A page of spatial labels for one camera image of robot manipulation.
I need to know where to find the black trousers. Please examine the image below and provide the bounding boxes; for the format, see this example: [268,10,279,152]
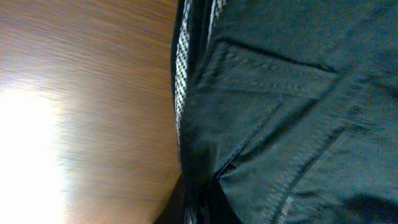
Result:
[157,0,397,224]

